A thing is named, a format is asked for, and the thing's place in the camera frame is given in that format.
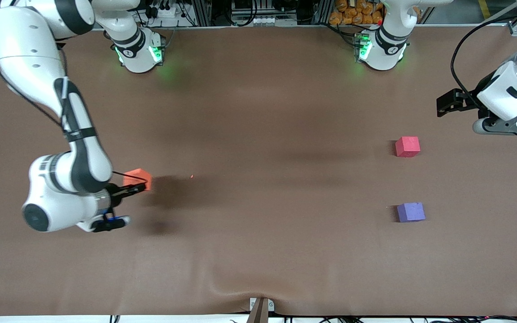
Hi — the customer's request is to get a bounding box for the orange foam cube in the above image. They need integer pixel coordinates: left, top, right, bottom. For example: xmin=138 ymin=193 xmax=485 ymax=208
xmin=123 ymin=168 xmax=153 ymax=192

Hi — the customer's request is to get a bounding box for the white power strip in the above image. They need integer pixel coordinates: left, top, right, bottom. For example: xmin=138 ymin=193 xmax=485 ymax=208
xmin=144 ymin=4 xmax=185 ymax=19

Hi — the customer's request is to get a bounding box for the brown table mat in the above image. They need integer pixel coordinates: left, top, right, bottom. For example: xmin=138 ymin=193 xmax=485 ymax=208
xmin=0 ymin=25 xmax=517 ymax=317

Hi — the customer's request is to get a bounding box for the small metal edge bracket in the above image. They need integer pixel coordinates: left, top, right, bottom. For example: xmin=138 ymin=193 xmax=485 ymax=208
xmin=249 ymin=297 xmax=275 ymax=313

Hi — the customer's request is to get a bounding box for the purple foam cube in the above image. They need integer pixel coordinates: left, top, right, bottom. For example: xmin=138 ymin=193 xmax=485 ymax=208
xmin=397 ymin=202 xmax=426 ymax=223

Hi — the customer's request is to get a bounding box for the brown wooden post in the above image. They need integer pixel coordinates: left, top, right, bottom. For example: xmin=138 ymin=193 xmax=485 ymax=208
xmin=246 ymin=298 xmax=270 ymax=323

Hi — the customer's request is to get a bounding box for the pink foam cube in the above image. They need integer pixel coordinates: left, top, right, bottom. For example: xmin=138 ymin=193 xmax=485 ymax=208
xmin=395 ymin=136 xmax=421 ymax=158

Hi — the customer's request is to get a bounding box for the pile of orange objects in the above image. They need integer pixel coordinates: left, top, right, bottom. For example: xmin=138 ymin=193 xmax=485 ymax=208
xmin=329 ymin=0 xmax=385 ymax=26

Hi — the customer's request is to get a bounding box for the white terminal block row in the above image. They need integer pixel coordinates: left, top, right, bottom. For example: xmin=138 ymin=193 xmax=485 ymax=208
xmin=252 ymin=17 xmax=297 ymax=26

